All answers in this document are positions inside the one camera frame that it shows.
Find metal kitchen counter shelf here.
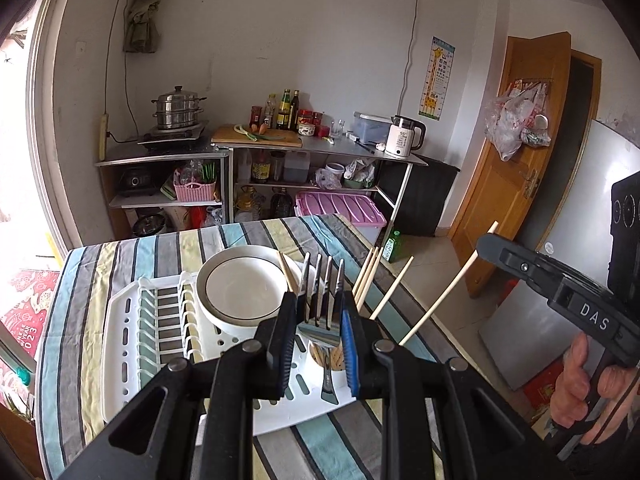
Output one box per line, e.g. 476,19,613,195
210,127,430,241

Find food packets in bags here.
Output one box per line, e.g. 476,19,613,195
345,158,377,188

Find group of wooden chopsticks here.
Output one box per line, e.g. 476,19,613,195
277,220,500,373

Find hanging plastic bags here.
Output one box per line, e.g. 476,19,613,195
484,77,553,162

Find induction cooker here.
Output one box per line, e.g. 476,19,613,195
137,120,210,148

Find pink plastic basket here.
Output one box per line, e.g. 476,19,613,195
173,170,221,203

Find red cardboard box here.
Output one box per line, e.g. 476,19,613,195
520,360,566,413

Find person's right hand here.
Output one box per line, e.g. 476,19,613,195
550,332,640,431

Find green onion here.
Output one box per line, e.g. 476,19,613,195
235,124,286,141

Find wooden cutting board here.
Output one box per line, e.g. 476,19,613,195
211,124,304,148

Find metal fork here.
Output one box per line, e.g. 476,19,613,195
297,252,347,405

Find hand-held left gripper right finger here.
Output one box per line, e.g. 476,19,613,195
340,305,556,480

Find black kitchen appliance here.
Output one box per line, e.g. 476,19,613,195
117,167,153,197

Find steel pot with glass lid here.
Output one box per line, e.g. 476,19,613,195
132,212,167,238

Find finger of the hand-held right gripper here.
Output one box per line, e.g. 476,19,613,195
475,233,609,304

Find black panel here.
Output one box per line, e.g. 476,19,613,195
377,157,460,238

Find white electric kettle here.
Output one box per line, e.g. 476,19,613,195
384,115,427,160

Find brown sauce bottle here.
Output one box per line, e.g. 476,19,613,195
251,149,271,184

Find clear container with blue lid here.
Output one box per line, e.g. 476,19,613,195
353,111,396,145

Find white plastic jug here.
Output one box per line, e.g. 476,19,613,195
283,150,312,183

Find wooden door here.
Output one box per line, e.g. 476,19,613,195
447,31,573,301

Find white refrigerator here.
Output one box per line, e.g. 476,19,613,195
477,119,640,393

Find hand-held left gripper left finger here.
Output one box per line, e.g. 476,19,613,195
60,290,301,480

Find red printed mat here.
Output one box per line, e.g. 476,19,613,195
0,269,62,361

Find black wall cable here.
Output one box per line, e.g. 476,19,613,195
402,0,422,116

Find striped tablecloth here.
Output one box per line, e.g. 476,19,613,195
35,214,451,480

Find white bowl with dark rim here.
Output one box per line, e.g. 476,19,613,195
196,245,306,341

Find white plastic dish rack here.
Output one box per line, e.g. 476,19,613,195
101,270,361,436

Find metal stove stand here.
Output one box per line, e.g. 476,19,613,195
95,137,233,241

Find black power strip cable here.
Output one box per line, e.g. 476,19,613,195
102,0,142,143

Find steel steamer pot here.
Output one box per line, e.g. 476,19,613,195
151,85,207,131

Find white window frame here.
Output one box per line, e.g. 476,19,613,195
25,0,101,261

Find hanging olive cloth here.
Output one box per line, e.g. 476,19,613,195
122,0,163,55

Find giraffe wall poster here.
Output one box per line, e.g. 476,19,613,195
417,36,456,122

